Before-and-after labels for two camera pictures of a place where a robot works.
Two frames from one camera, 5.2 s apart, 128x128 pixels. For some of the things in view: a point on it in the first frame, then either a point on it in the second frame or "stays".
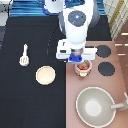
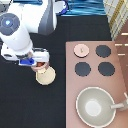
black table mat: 32,77 stays
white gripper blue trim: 76,55 -> 31,58
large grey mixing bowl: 96,108 stays
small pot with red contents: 83,69 -> 40,65
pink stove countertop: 107,73 stays
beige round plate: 45,75 stays
